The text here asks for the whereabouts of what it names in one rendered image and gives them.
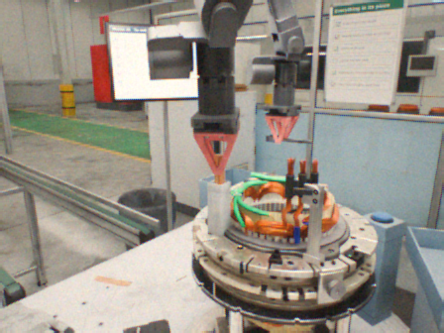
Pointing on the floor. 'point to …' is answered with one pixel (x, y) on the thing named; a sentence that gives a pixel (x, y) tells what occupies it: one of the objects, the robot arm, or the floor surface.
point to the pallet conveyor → (136, 235)
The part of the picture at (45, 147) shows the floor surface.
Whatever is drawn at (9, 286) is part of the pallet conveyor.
